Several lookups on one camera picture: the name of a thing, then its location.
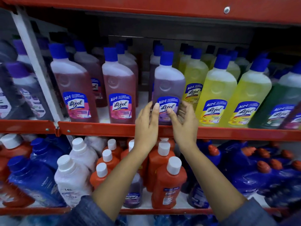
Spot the person's right hand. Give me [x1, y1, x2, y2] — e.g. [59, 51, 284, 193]
[167, 101, 199, 154]

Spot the person's left hand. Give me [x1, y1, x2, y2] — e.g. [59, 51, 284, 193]
[134, 102, 161, 151]

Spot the purple floor cleaner bottle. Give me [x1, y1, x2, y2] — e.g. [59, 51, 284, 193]
[152, 51, 186, 126]
[148, 44, 164, 102]

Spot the person's right forearm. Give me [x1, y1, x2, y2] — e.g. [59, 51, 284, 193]
[177, 147, 248, 222]

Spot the person's left forearm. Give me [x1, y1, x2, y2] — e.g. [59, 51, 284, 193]
[91, 145, 154, 221]

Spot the red metal shelf rack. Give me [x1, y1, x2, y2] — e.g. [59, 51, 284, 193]
[0, 0, 301, 217]

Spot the pink floor cleaner bottle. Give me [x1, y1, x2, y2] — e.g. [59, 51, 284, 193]
[102, 46, 137, 125]
[73, 40, 108, 108]
[279, 101, 301, 130]
[115, 42, 139, 107]
[49, 43, 100, 123]

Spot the row of yellow cleaner bottles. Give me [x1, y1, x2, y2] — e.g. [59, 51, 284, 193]
[177, 43, 273, 129]

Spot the group of orange bottles white caps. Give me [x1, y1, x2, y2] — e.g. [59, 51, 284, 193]
[89, 137, 188, 210]

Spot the small purple cleaner bottle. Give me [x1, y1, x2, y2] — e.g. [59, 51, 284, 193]
[123, 172, 144, 209]

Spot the white plastic bottle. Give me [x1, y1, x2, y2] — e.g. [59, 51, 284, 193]
[69, 137, 99, 172]
[54, 154, 92, 208]

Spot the group of blue bottles orange caps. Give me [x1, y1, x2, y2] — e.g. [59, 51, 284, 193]
[181, 138, 301, 209]

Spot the green floor cleaner bottle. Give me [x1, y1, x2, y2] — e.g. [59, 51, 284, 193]
[248, 61, 301, 130]

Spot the blue wrapped bottle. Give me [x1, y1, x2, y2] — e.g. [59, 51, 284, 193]
[30, 135, 72, 171]
[7, 156, 67, 208]

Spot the person's left denim sleeve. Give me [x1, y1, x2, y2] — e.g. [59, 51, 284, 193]
[56, 195, 116, 226]

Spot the person's denim sleeve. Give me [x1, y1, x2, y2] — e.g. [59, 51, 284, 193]
[56, 195, 116, 226]
[219, 197, 281, 226]

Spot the person's right denim sleeve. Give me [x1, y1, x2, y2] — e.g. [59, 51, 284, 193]
[219, 197, 281, 226]

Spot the black bottle purple cap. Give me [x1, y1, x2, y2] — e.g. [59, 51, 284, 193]
[5, 61, 54, 121]
[12, 39, 33, 68]

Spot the large orange bottle white cap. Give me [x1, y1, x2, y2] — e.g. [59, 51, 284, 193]
[0, 134, 35, 208]

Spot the grey metal upright post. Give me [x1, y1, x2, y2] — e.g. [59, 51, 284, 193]
[10, 10, 62, 127]

